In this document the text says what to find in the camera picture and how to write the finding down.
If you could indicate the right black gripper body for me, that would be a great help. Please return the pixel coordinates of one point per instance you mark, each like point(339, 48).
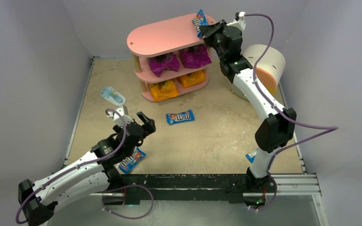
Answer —
point(214, 33)

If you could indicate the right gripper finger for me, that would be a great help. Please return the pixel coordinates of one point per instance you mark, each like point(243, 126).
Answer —
point(208, 31)
point(220, 24)

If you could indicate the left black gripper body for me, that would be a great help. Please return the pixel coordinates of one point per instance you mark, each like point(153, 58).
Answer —
point(140, 128)

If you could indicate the blue m&m's candy pack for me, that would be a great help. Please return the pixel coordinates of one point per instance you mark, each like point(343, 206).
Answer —
point(175, 118)
point(131, 162)
point(198, 21)

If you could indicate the purple grape candy bag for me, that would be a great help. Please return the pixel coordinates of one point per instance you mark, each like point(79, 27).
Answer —
point(195, 56)
point(159, 64)

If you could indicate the orange gummy candy bag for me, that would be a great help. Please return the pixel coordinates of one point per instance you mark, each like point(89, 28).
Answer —
point(163, 90)
point(192, 79)

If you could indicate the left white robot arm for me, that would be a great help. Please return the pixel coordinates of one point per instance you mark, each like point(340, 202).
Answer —
point(94, 172)

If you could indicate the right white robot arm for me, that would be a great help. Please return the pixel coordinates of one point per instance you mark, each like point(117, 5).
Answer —
point(275, 130)

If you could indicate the pink three-tier shelf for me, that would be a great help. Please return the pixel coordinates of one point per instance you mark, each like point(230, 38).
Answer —
point(159, 38)

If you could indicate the light blue blister package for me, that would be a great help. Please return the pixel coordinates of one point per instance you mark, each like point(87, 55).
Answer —
point(113, 96)

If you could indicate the white round drawer cabinet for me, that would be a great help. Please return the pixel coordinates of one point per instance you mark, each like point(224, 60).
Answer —
point(270, 68)

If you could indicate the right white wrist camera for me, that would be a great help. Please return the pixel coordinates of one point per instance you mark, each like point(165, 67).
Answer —
point(239, 21)

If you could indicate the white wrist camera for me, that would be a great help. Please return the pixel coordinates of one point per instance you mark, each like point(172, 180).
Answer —
point(239, 21)
point(118, 115)

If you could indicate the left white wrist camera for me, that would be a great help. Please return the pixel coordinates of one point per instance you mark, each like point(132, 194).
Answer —
point(118, 115)

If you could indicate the black metal base rail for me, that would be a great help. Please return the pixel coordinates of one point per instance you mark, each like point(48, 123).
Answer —
point(215, 187)

